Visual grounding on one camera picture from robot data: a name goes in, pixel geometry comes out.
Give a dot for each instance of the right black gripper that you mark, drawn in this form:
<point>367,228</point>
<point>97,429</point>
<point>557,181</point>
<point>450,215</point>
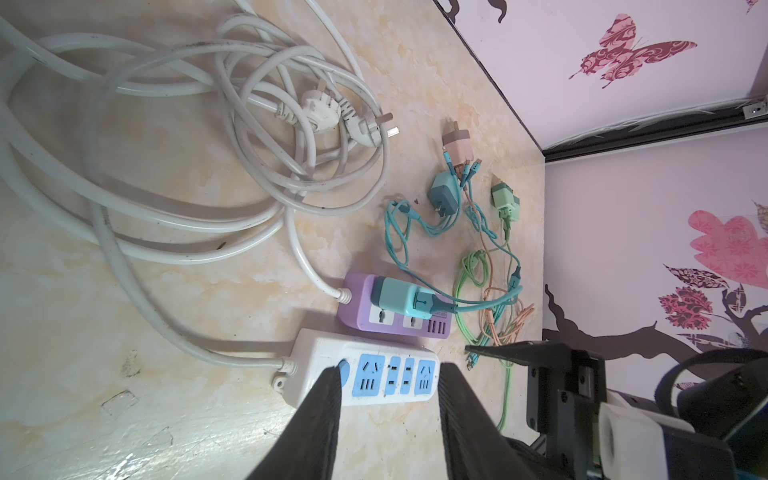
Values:
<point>565,390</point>

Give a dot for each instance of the light teal charger plug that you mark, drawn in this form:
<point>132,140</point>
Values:
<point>404,298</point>

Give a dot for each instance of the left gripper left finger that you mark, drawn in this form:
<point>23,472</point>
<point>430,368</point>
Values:
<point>308,445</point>

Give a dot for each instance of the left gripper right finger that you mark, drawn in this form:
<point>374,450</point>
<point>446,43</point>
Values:
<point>474,448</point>

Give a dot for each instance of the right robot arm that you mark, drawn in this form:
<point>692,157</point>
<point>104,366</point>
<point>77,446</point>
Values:
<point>706,420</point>

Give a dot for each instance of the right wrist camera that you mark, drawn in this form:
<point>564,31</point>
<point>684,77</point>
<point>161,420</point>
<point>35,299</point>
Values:
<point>637,444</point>

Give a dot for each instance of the pink charger plug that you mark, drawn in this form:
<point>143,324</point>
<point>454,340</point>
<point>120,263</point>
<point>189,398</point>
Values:
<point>457,144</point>

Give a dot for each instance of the dark teal charger plug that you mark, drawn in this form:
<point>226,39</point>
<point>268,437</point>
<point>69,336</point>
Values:
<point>443,194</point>

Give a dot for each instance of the purple power strip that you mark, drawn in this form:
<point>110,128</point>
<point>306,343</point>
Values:
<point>364,315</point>

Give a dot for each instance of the green charger plug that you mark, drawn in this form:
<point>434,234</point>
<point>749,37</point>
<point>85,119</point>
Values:
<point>504,200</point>

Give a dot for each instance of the white blue power strip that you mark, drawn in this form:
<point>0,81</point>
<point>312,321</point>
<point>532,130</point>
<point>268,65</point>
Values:
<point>372,372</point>

